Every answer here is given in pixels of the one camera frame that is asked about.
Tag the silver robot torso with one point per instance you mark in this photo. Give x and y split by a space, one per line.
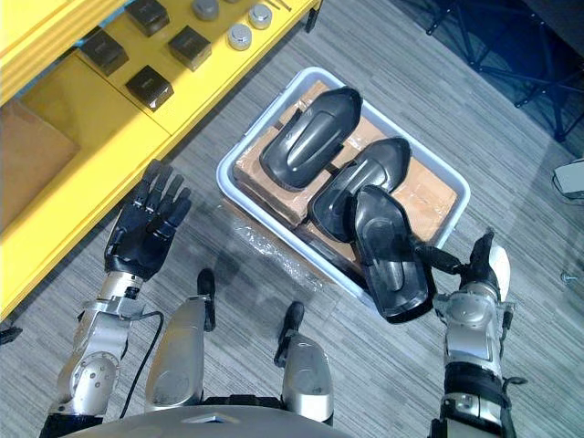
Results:
196 424

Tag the black shelf foot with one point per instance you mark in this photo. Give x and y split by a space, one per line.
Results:
311 19
9 336

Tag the dark metal truss frame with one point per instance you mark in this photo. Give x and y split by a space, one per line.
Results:
560 121

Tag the dark robot foot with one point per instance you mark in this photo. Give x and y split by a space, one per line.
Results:
292 319
206 282

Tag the dark robot left foot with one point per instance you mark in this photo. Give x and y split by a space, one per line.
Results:
206 282

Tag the small metal screw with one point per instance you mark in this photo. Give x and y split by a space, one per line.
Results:
567 276

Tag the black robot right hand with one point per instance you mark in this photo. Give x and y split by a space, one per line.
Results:
481 269

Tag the silver robot left leg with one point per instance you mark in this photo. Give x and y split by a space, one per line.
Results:
178 356

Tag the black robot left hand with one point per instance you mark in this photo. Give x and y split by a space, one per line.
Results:
141 237

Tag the dark robot right foot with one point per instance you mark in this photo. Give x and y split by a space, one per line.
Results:
292 319

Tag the black square box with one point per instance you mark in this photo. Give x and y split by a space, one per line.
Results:
147 16
102 50
149 87
189 48

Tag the silver round weight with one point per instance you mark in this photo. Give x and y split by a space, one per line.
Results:
205 8
239 36
260 16

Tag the yellow metal shelf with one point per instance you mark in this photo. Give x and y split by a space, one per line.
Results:
191 105

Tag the clear plastic film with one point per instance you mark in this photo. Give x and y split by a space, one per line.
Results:
269 246

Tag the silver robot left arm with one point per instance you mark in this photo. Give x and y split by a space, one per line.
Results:
96 333

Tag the silver robot right leg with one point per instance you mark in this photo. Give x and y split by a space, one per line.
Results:
305 374

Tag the black plastic housing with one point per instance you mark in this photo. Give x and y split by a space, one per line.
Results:
388 255
305 141
360 182

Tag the thin metal rods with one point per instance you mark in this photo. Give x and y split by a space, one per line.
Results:
278 4

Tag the brown cardboard panel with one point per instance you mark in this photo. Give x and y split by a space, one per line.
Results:
32 155

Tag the white plastic device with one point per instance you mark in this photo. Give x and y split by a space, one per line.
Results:
572 180

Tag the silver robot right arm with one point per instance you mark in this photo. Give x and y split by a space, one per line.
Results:
470 328

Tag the white plastic bin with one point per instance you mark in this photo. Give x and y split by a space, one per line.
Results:
338 279

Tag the silver robot leg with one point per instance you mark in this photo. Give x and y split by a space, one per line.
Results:
305 374
178 356

